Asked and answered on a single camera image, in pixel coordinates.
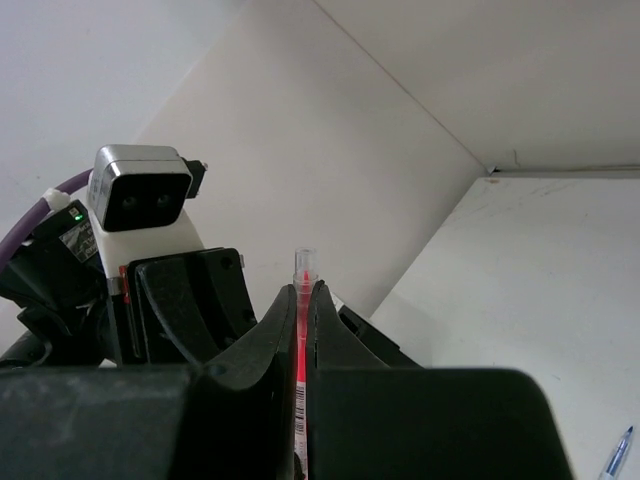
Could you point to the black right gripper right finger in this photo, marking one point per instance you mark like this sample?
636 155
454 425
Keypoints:
368 420

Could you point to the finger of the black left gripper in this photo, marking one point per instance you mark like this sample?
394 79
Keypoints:
375 341

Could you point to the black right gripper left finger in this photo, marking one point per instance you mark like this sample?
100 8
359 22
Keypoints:
229 418

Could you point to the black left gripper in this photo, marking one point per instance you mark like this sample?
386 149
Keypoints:
181 308

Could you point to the pink red marker pen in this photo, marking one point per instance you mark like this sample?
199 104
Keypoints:
304 279

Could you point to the blue ballpoint pen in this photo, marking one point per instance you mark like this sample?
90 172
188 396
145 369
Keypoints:
614 464

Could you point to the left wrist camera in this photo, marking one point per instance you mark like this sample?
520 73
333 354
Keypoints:
135 187

